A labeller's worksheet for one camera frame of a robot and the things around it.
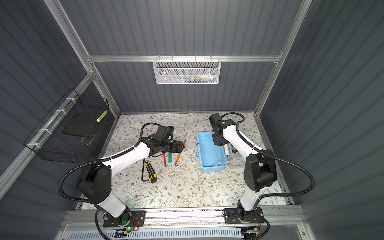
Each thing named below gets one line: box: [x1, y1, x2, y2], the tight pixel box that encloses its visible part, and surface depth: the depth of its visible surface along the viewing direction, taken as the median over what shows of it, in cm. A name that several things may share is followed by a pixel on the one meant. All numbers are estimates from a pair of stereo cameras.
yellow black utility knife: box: [145, 160, 157, 184], surface depth 90 cm
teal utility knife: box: [167, 152, 173, 164], surface depth 96 cm
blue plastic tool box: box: [196, 131, 228, 172], surface depth 95 cm
